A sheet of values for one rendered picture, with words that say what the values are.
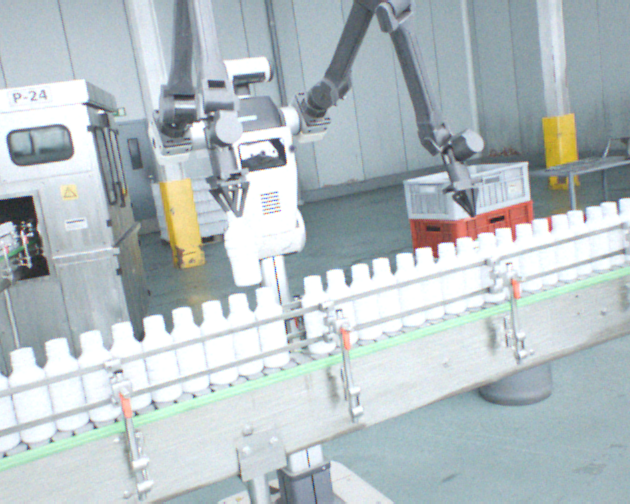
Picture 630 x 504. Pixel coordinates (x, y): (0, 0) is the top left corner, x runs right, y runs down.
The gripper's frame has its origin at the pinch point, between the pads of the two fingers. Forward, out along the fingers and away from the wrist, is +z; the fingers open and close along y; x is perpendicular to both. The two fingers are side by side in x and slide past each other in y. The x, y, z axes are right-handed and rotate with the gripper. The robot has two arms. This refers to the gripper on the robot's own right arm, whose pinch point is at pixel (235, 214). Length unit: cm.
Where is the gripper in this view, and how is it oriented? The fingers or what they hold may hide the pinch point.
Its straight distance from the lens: 157.9
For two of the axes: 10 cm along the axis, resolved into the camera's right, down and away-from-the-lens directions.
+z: 2.1, 9.7, 0.9
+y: 4.7, -0.2, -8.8
